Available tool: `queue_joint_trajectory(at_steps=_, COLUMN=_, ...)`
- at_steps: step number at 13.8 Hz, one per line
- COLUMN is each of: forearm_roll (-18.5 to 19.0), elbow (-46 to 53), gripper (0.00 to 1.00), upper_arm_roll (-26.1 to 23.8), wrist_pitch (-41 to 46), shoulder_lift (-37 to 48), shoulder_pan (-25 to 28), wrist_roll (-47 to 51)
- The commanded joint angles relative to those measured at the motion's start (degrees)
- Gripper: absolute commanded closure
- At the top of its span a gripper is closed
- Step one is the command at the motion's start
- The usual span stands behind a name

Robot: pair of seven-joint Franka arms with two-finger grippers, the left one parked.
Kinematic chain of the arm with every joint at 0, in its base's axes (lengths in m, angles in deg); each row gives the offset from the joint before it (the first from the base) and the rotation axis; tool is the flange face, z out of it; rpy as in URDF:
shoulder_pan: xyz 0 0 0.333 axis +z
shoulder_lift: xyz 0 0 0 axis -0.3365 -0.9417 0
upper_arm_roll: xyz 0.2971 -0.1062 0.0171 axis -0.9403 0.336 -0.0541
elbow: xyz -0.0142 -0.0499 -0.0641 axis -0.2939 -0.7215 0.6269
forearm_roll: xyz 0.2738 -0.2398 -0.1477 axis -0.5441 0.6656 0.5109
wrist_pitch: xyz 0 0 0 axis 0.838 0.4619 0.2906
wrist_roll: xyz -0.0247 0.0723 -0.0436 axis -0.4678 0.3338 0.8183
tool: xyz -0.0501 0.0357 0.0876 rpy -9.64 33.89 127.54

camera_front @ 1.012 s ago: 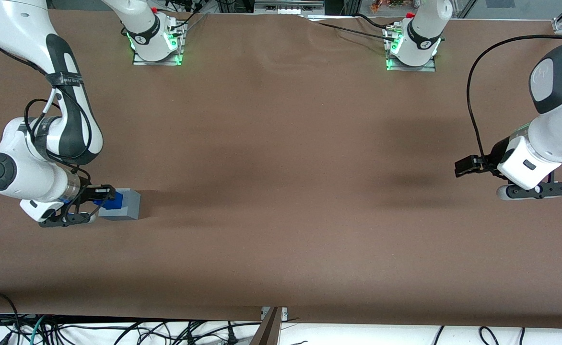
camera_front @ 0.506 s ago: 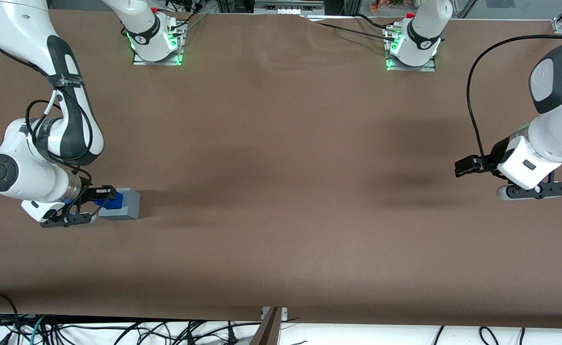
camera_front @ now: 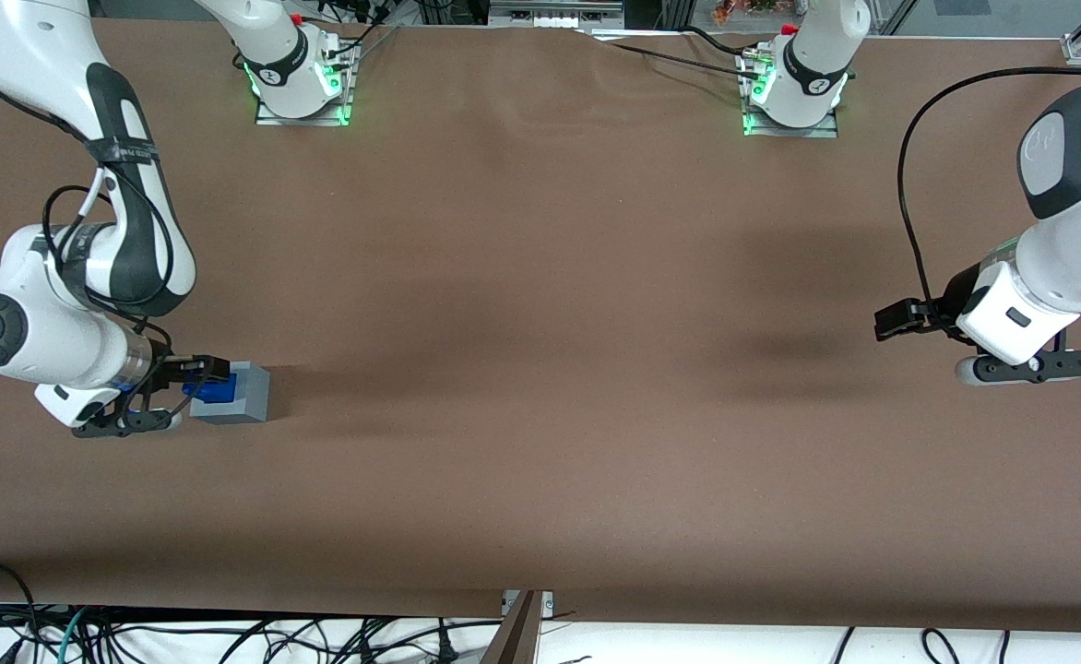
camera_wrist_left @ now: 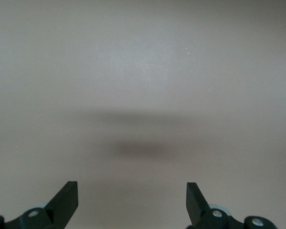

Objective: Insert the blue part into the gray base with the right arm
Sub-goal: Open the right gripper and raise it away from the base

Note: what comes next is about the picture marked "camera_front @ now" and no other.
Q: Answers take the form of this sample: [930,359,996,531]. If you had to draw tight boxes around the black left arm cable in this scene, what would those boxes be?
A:
[897,66,1081,326]

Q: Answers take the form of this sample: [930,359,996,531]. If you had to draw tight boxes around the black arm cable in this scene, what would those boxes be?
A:
[41,138,178,416]
[897,66,1081,326]

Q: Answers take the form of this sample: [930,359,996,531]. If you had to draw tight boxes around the blue plastic part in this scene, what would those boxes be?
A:
[182,373,236,407]

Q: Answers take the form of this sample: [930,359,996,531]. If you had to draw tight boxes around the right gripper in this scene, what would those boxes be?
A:
[34,354,232,429]

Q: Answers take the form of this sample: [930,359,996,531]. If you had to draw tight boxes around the grey metal rail box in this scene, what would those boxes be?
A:
[488,0,626,30]

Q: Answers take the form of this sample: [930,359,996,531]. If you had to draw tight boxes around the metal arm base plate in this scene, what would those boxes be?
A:
[254,41,359,128]
[741,50,840,140]

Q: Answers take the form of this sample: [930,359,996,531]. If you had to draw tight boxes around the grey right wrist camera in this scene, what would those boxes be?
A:
[72,409,184,440]

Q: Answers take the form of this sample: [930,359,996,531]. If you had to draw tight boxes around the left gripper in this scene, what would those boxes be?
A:
[874,261,1081,366]

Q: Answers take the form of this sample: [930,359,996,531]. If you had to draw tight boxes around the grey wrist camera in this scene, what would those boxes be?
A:
[955,349,1081,387]
[72,409,184,440]

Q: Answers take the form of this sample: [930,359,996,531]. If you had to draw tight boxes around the small metal table bracket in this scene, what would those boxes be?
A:
[501,589,556,621]

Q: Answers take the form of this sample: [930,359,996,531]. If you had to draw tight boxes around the gray cube base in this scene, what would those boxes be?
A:
[189,362,272,426]

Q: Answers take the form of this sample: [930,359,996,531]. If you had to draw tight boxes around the thin black table cable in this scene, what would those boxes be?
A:
[587,31,772,84]

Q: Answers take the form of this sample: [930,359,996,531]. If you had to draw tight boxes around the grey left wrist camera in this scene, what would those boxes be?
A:
[955,349,1081,387]

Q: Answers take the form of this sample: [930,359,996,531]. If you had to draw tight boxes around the aluminium post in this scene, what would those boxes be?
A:
[480,590,541,664]

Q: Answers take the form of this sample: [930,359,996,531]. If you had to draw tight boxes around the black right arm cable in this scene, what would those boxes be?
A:
[41,138,178,416]

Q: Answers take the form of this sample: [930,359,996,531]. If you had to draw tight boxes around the thick black table cable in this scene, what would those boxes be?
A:
[679,25,763,62]

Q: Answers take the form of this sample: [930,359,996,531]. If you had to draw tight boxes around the teal cable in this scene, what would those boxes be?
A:
[50,607,91,664]

